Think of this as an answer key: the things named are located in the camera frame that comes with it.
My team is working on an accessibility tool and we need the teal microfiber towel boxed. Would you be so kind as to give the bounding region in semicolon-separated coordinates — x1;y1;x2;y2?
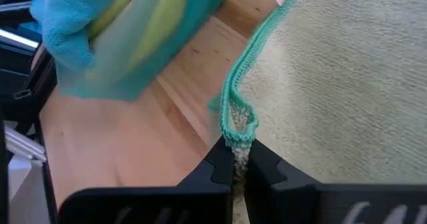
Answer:
126;0;240;101

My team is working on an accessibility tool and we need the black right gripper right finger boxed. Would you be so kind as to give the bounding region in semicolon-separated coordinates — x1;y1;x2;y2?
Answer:
244;139;427;224

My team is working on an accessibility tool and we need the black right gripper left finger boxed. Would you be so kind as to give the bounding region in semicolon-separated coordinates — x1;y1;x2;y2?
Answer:
59;135;236;224

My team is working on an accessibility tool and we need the lime green microfiber towel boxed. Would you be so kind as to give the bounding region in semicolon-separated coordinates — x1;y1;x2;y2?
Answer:
87;0;204;70

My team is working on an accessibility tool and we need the black aluminium table frame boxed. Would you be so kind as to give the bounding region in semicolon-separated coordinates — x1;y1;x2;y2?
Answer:
0;0;59;224

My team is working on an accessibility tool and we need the pale green microfiber towel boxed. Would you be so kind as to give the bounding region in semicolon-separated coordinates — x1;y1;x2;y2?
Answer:
206;0;427;224

